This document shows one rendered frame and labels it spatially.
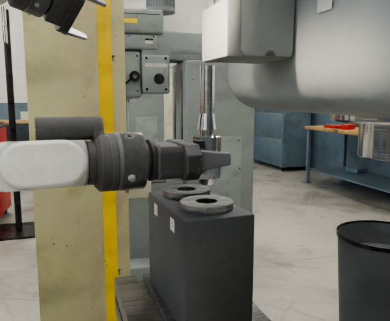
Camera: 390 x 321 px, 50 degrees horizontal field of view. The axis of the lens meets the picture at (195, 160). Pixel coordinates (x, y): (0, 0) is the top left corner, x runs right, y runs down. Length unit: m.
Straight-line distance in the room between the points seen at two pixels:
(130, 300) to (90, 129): 0.35
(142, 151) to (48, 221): 1.43
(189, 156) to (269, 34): 0.41
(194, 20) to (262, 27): 9.61
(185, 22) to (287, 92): 9.53
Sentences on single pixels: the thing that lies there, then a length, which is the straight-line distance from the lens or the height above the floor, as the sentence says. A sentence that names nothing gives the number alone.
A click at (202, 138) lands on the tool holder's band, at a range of 0.67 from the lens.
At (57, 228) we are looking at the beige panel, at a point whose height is 0.73.
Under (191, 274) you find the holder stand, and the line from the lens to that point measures 0.67.
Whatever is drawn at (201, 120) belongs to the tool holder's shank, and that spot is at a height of 1.28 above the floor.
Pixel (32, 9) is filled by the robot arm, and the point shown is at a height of 1.52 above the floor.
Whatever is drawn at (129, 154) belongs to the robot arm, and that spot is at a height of 1.24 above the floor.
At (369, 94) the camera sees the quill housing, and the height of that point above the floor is 1.32.
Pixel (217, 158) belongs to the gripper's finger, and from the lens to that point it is 0.67.
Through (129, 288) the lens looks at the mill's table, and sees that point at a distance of 0.88.
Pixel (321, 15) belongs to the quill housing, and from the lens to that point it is 0.22.
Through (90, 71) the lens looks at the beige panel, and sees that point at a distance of 1.95.
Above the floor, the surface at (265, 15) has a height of 1.36.
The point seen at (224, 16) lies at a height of 1.36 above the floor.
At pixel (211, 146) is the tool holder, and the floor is 1.24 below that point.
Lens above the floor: 1.32
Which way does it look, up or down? 9 degrees down
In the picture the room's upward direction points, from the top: straight up
